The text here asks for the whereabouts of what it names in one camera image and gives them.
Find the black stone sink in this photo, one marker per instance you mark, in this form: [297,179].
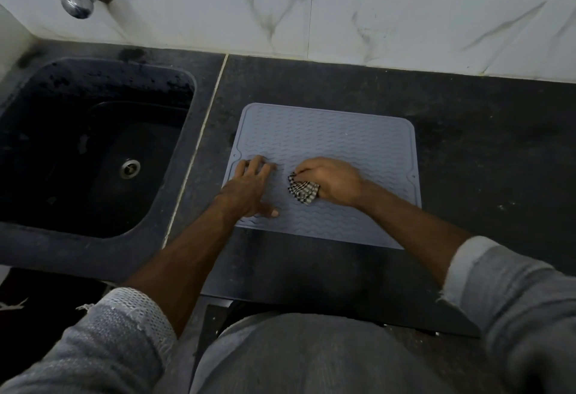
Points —
[85,146]

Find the person's right fingers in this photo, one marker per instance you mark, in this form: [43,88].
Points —
[308,169]

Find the person's left hand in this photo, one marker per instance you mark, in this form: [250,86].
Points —
[246,190]

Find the person's left forearm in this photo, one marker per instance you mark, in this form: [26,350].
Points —
[180,263]

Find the black white checkered cloth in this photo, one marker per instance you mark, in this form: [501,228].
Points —
[302,190]

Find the person's grey shirt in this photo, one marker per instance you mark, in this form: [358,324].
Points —
[315,353]

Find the person's right hand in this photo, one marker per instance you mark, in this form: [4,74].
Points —
[335,180]

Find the steel sink drain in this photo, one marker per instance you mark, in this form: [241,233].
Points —
[130,168]

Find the person's right forearm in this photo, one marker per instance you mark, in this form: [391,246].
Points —
[407,227]

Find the grey silicone drying mat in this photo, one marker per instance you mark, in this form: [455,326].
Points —
[342,146]

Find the person's left thumb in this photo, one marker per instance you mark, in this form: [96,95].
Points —
[267,212]

